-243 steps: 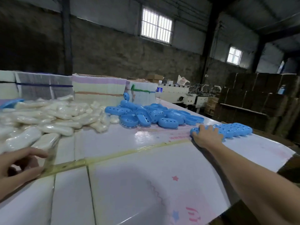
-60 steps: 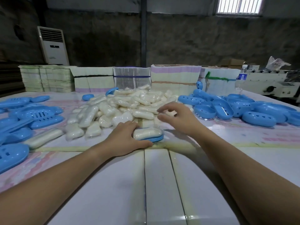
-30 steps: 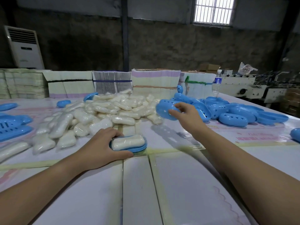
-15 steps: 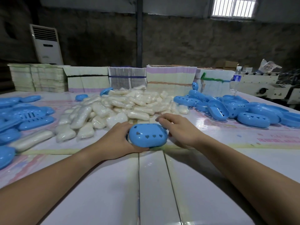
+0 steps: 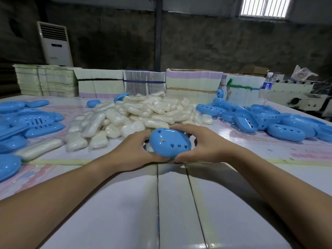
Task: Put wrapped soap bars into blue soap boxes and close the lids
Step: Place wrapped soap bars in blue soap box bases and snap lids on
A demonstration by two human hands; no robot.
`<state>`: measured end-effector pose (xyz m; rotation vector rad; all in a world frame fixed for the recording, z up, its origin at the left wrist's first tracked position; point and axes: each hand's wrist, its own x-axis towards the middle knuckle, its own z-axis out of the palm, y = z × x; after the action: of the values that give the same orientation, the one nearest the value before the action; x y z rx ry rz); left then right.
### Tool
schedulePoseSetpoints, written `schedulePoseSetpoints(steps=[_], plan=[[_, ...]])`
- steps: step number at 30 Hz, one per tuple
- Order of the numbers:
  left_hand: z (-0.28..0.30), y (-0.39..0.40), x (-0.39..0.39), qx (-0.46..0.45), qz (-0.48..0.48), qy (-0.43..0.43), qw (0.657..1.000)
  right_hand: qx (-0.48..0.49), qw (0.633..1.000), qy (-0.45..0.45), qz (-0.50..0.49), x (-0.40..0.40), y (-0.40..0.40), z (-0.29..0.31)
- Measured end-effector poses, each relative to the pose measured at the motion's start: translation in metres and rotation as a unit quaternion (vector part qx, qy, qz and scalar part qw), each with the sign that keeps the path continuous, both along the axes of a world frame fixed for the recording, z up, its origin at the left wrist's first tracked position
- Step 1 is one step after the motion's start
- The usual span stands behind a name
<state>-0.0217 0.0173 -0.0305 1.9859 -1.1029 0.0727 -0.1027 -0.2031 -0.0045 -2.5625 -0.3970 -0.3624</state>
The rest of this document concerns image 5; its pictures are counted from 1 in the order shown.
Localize row of stacked flat cartons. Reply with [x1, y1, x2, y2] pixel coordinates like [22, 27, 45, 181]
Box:
[74, 68, 126, 99]

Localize person's left hand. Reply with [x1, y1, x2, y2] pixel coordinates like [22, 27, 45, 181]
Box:
[102, 130, 172, 173]

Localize silver sheet bundle, blue band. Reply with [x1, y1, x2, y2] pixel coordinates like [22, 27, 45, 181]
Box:
[122, 70, 166, 96]

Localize barred window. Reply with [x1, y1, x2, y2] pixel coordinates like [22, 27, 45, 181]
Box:
[238, 0, 292, 20]

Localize brown cardboard box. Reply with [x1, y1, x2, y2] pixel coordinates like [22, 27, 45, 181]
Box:
[242, 66, 270, 77]

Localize clear water bottle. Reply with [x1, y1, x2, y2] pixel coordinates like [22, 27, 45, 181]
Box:
[259, 72, 274, 104]

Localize white plastic bag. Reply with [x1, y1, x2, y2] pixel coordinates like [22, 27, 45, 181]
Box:
[290, 65, 318, 81]

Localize pile of blue slotted lids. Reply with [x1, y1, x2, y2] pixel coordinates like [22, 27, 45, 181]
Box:
[0, 100, 65, 182]

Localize pile of blue plastic lids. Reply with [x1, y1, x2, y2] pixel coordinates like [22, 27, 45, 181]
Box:
[196, 97, 332, 142]

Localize dark metal pillar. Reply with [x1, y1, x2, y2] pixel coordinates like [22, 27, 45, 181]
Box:
[154, 0, 163, 72]

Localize person's left forearm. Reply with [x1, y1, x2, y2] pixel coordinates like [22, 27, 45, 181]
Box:
[0, 159, 114, 249]

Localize person's right forearm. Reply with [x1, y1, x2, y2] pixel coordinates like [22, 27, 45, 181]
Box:
[233, 149, 332, 249]

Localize stacks of brown cardboard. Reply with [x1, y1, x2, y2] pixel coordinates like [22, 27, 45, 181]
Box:
[0, 59, 20, 98]

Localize person's right hand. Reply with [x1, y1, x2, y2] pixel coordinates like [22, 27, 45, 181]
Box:
[170, 123, 247, 164]

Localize pile of white soaps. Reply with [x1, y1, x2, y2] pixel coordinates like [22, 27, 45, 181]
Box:
[14, 91, 214, 162]

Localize white sheet stack, green mark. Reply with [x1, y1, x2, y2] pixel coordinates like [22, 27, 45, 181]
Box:
[220, 74, 266, 105]

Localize stack of greenish paper sheets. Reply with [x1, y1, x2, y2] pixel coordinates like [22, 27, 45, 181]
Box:
[13, 64, 79, 98]

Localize white workshop machine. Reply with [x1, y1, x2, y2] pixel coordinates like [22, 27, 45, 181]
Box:
[263, 80, 332, 116]

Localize white standing air conditioner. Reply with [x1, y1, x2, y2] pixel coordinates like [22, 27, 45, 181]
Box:
[36, 21, 74, 67]

